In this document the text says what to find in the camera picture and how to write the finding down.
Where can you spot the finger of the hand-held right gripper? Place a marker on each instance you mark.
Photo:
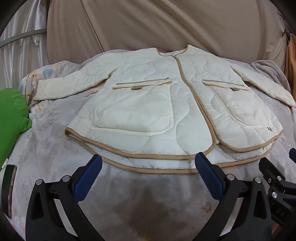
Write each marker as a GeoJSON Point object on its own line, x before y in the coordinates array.
{"type": "Point", "coordinates": [293, 154]}
{"type": "Point", "coordinates": [277, 185]}

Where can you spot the white satin curtain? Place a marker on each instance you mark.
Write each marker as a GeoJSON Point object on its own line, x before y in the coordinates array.
{"type": "Point", "coordinates": [23, 18]}

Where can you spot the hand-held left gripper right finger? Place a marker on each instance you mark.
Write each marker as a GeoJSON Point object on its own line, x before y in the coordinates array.
{"type": "Point", "coordinates": [208, 176]}

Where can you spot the orange cloth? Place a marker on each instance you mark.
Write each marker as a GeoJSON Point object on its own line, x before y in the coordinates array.
{"type": "Point", "coordinates": [291, 60]}

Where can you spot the cream quilted jacket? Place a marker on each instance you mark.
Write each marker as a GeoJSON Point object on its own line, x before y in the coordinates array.
{"type": "Point", "coordinates": [143, 111]}

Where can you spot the beige backdrop sheet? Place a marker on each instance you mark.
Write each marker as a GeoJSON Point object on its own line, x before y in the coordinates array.
{"type": "Point", "coordinates": [138, 23]}

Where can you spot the grey printed fleece blanket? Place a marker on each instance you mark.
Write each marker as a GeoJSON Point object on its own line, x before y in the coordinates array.
{"type": "Point", "coordinates": [143, 208]}

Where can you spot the metal rod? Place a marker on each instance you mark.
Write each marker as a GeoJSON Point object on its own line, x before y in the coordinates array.
{"type": "Point", "coordinates": [23, 36]}

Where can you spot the green cushion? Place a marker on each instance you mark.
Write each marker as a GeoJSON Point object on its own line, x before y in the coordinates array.
{"type": "Point", "coordinates": [11, 115]}

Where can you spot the smartphone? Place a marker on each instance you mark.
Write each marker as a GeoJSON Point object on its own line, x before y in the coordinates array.
{"type": "Point", "coordinates": [8, 185]}

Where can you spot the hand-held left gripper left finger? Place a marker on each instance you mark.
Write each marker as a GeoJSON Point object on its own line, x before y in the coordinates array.
{"type": "Point", "coordinates": [89, 176]}

